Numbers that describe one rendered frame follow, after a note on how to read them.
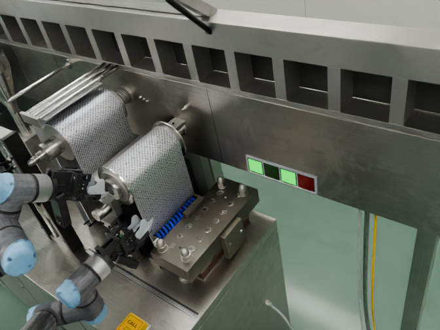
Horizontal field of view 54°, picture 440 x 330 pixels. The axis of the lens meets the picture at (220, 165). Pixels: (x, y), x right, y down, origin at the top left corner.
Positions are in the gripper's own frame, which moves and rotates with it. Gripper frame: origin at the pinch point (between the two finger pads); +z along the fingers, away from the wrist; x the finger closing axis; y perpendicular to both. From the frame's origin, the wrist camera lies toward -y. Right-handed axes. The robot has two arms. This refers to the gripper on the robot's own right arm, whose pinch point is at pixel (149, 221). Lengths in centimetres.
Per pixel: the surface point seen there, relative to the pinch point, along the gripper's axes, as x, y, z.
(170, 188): -0.3, 4.9, 12.1
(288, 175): -36.0, 10.1, 29.3
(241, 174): 68, -109, 127
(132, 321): -9.4, -16.6, -24.7
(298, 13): 90, -46, 263
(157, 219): -0.2, -1.4, 3.0
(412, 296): -73, -49, 46
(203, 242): -17.3, -6.0, 4.9
